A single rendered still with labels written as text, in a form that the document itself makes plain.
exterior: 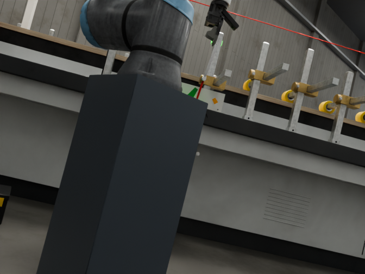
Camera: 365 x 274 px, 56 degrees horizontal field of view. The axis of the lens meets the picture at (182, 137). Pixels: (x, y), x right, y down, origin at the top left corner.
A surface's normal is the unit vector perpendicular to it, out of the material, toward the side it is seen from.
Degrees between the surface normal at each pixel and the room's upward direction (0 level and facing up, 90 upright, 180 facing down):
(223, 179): 90
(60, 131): 90
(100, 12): 88
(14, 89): 90
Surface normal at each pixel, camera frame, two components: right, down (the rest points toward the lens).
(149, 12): -0.43, -0.19
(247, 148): 0.12, -0.02
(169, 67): 0.61, -0.24
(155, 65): 0.23, -0.34
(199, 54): 0.66, 0.12
